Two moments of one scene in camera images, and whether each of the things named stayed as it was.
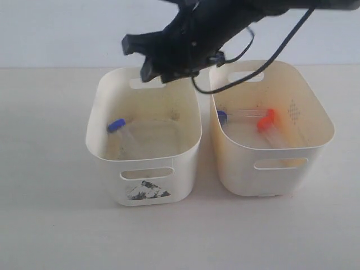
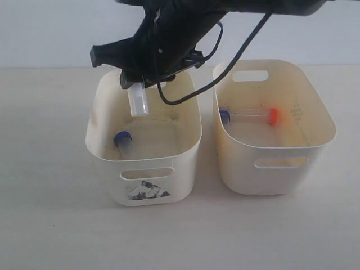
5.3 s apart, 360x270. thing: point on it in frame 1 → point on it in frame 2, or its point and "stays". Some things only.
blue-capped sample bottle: [119, 125] → [122, 139]
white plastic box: [147, 133] stays
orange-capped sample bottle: [266, 126] → [138, 99]
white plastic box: [269, 135] stays
